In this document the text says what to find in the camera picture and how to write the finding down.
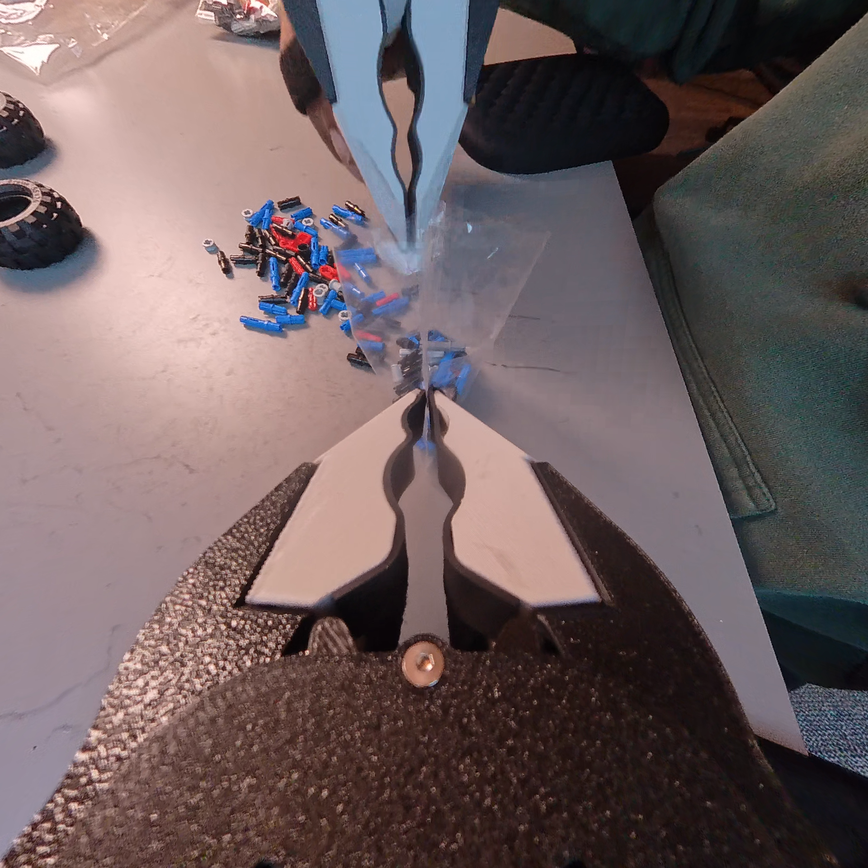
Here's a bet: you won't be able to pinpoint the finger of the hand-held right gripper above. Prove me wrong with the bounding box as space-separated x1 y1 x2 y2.
319 0 415 246
407 0 470 245

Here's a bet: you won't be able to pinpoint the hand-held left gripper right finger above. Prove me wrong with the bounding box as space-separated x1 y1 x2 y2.
432 391 602 609

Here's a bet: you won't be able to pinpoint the small bag of coloured parts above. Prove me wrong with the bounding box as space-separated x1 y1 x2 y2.
197 0 286 38

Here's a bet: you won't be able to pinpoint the black toy tyre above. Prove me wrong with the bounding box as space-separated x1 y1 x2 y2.
0 93 46 170
0 181 85 269

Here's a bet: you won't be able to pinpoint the person's right forearm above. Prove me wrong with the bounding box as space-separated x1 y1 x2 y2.
502 0 868 82

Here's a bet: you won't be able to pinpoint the small cluster of toy pins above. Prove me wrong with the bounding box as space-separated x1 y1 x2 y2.
346 326 476 401

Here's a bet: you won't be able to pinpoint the person's blue jeans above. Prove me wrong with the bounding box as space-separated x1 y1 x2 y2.
787 683 868 777

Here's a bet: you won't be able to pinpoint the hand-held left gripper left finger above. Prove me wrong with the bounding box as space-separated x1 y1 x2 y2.
249 394 432 613

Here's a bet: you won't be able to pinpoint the person's right hand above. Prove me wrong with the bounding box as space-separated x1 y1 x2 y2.
278 41 364 184

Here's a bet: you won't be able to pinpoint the crumpled clear plastic bag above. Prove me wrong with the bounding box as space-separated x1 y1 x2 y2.
0 0 177 75

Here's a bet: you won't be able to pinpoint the grey desk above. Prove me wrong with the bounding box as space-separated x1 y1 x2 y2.
0 0 808 842

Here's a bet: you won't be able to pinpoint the black padded armrest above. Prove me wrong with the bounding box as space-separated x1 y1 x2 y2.
459 57 670 175

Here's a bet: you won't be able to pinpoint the clear plastic bag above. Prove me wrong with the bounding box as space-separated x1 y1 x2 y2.
340 150 550 408
0 0 177 75

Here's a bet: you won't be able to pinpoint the large pile of toy pins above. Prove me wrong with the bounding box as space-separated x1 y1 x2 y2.
204 197 408 340

